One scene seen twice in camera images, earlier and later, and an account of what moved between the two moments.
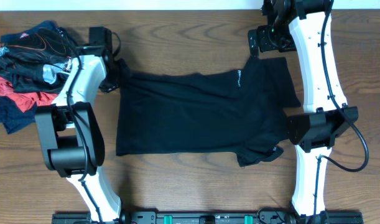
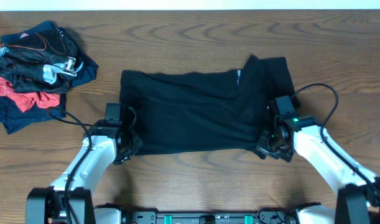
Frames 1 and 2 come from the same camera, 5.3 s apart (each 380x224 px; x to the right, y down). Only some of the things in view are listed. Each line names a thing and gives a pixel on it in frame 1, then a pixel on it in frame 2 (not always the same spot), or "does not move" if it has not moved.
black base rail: x=272 y=216 does not move
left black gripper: x=109 y=87 to x=131 y=131
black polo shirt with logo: x=243 y=111 does not move
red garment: x=4 y=87 does not move
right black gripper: x=263 y=33 to x=262 y=145
